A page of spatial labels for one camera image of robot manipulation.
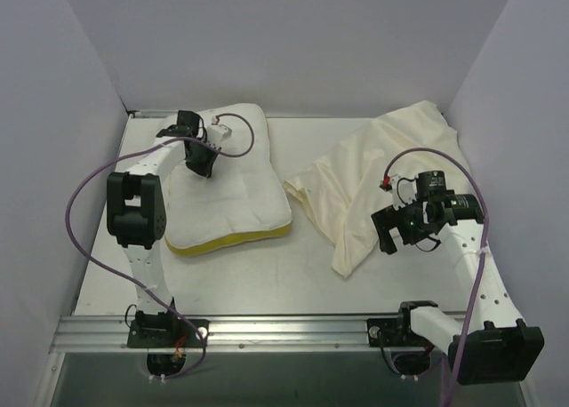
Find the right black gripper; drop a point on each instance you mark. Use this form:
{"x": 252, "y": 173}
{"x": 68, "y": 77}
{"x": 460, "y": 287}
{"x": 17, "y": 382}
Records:
{"x": 390, "y": 223}

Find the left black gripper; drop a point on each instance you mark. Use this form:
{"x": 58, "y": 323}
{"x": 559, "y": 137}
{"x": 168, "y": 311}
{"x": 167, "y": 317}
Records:
{"x": 198, "y": 155}

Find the white pillow yellow edge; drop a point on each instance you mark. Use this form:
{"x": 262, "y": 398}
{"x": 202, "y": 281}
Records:
{"x": 243, "y": 200}

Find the cream pillowcase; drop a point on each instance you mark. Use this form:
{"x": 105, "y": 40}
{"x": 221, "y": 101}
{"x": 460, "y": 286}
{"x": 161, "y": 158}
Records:
{"x": 340, "y": 190}

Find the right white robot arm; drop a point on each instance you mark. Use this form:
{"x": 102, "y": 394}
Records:
{"x": 497, "y": 346}

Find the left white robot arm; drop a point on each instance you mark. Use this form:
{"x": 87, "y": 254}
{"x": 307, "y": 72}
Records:
{"x": 136, "y": 217}

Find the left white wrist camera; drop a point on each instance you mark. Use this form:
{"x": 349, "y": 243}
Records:
{"x": 217, "y": 132}

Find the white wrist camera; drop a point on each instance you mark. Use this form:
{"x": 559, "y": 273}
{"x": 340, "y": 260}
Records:
{"x": 402, "y": 189}
{"x": 217, "y": 132}

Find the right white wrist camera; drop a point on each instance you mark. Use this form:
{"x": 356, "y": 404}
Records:
{"x": 402, "y": 189}

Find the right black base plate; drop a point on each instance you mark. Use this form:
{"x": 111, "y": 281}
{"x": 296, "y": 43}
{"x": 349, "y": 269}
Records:
{"x": 387, "y": 333}

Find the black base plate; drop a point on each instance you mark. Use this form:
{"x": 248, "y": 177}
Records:
{"x": 387, "y": 333}
{"x": 161, "y": 331}

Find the aluminium front rail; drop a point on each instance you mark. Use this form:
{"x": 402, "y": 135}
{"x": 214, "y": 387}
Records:
{"x": 265, "y": 333}

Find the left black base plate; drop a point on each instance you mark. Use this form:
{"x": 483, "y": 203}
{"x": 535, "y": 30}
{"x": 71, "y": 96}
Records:
{"x": 161, "y": 331}

